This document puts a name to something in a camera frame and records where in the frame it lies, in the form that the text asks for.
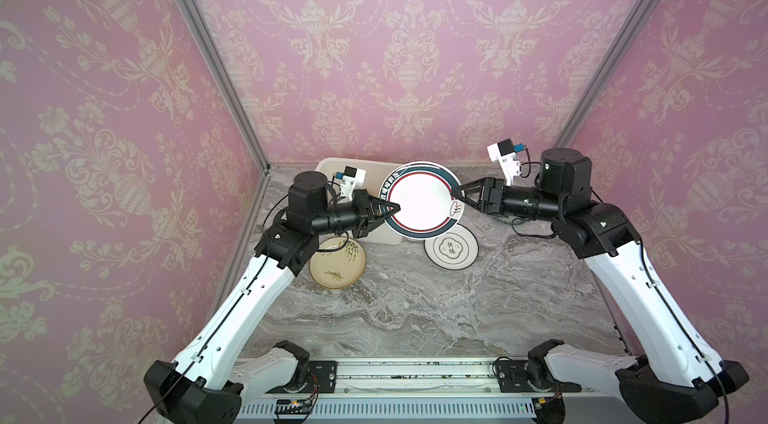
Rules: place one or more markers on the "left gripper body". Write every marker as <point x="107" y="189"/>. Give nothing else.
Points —
<point x="342" y="217"/>

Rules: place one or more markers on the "white plate black emblem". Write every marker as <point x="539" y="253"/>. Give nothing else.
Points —
<point x="455" y="250"/>

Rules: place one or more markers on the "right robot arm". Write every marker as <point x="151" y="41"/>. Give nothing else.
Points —
<point x="679" y="377"/>

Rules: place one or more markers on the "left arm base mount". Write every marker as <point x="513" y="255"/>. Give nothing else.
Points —
<point x="320" y="377"/>

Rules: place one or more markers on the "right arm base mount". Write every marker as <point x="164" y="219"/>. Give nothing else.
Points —
<point x="519" y="376"/>

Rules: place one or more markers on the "white plate red green rim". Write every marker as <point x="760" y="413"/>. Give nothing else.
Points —
<point x="423" y="192"/>

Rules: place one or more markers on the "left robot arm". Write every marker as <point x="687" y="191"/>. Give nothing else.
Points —
<point x="204" y="383"/>

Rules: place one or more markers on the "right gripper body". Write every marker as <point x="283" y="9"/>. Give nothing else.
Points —
<point x="491" y="196"/>

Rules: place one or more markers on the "aluminium front rail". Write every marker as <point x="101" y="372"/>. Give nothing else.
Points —
<point x="449" y="390"/>

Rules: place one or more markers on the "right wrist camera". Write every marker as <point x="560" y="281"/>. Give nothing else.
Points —
<point x="513" y="159"/>

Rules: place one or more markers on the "left corner aluminium post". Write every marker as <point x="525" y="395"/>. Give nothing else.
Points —
<point x="193" y="16"/>

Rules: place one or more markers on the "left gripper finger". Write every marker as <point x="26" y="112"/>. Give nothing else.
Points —
<point x="375" y="218"/>
<point x="375" y="196"/>

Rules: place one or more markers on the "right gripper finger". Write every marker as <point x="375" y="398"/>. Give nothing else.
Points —
<point x="474" y="201"/>
<point x="473" y="188"/>

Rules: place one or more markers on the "beige willow painted plate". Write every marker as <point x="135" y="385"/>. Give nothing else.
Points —
<point x="338" y="263"/>

